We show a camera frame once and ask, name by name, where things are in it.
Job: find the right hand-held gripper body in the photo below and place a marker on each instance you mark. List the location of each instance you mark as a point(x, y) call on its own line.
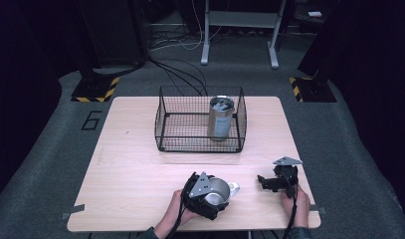
point(285, 176)

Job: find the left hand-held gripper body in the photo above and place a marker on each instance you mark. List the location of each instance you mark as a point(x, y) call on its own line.
point(200, 192)

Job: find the steel tumbler with lid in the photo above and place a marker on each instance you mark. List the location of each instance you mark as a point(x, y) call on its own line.
point(220, 118)

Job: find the person's left hand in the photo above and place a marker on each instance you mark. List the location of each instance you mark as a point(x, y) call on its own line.
point(178, 212)

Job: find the person's right hand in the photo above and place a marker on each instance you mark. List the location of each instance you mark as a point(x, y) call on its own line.
point(299, 207)

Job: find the grey tape strip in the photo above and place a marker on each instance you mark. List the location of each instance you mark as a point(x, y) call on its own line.
point(318, 209)
point(73, 210)

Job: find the white metal stand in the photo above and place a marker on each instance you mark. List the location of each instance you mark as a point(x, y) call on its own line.
point(243, 20)

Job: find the small white box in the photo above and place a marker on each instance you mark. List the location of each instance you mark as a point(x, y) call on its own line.
point(314, 14)

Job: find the black cabinet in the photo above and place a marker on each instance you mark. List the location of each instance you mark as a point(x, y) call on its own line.
point(113, 30)

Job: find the black yellow striped base plate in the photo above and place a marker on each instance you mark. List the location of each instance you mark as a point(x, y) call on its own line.
point(95, 89)
point(312, 89)

